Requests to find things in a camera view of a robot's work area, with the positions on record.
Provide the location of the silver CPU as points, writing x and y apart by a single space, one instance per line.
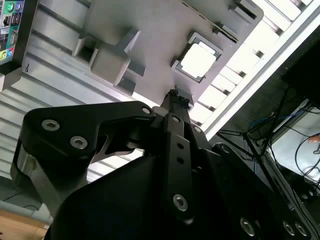
197 60

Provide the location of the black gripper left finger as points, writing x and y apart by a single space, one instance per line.
62 127

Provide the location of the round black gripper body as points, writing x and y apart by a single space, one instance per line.
120 205

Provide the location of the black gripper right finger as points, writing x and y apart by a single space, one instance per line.
198 140

